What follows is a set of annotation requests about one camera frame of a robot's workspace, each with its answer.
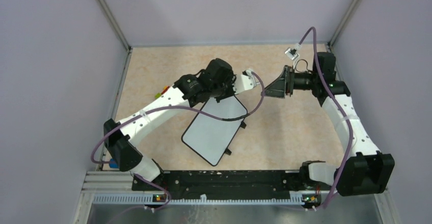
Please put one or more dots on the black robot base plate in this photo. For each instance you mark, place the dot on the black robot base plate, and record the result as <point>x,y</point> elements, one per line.
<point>274,179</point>

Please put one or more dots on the black framed whiteboard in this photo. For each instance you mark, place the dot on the black framed whiteboard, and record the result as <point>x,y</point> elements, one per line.
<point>210,138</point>

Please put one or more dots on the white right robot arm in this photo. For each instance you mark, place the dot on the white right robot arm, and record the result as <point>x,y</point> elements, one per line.
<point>365,169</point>

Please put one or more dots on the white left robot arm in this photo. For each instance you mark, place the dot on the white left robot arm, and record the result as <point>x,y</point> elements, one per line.
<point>122,138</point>

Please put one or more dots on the blue toy car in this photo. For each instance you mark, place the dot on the blue toy car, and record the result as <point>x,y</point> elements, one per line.
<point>113,164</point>

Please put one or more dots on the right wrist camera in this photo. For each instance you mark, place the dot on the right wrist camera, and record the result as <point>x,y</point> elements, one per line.
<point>292,53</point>

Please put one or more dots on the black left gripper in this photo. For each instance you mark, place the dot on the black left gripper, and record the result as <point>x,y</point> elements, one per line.
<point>230,80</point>

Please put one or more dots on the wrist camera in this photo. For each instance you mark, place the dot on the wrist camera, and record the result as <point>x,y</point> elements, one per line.
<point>244,82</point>
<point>292,53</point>

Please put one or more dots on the white slotted cable duct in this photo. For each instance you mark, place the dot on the white slotted cable duct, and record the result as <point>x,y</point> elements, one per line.
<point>150,199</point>

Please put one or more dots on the colourful toy brick car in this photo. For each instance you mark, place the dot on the colourful toy brick car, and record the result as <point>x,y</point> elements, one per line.
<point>162,92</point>

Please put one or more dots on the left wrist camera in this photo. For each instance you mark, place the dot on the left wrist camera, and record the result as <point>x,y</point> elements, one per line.
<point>244,82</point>

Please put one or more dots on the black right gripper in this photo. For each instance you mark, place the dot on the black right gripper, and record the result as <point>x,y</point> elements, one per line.
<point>284,84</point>

